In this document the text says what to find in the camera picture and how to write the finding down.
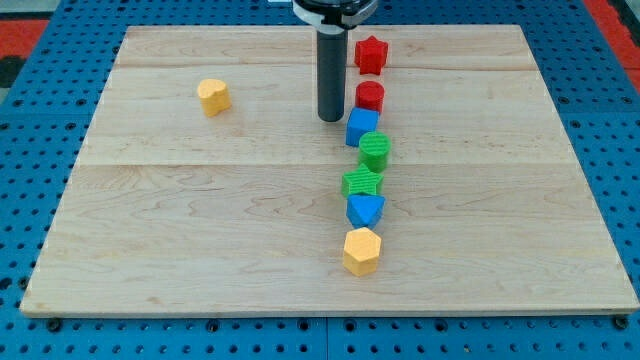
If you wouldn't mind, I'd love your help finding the yellow hexagon block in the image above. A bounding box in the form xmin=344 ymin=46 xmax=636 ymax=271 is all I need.
xmin=343 ymin=227 xmax=382 ymax=277

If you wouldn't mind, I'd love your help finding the blue triangle block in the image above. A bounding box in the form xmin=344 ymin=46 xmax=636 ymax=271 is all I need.
xmin=346 ymin=194 xmax=386 ymax=230

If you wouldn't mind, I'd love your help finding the blue cube block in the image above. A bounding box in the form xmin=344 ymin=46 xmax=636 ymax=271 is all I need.
xmin=345 ymin=107 xmax=379 ymax=147

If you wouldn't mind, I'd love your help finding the red star block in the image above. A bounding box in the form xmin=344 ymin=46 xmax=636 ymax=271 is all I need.
xmin=354 ymin=36 xmax=389 ymax=75

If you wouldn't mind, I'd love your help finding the black cylindrical pointer rod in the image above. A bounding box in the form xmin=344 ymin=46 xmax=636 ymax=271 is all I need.
xmin=316 ymin=31 xmax=348 ymax=122

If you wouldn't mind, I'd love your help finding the wooden board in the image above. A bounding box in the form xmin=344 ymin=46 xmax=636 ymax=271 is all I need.
xmin=21 ymin=25 xmax=639 ymax=318

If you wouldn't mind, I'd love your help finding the yellow heart block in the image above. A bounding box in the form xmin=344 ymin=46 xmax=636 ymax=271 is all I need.
xmin=197 ymin=79 xmax=232 ymax=117

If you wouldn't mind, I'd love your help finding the red cylinder block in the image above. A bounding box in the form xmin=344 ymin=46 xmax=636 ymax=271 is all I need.
xmin=355 ymin=81 xmax=385 ymax=113

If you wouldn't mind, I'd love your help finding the robot arm flange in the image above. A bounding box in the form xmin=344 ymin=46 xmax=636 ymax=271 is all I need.
xmin=292 ymin=0 xmax=379 ymax=35

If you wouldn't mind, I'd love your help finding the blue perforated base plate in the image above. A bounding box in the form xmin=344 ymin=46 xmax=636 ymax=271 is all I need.
xmin=1 ymin=1 xmax=639 ymax=359

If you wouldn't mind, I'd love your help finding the green star block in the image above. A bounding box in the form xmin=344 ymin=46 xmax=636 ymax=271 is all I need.
xmin=341 ymin=164 xmax=384 ymax=198

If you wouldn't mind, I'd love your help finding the green cylinder block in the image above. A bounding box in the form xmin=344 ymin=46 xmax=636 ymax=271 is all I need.
xmin=358 ymin=131 xmax=392 ymax=173

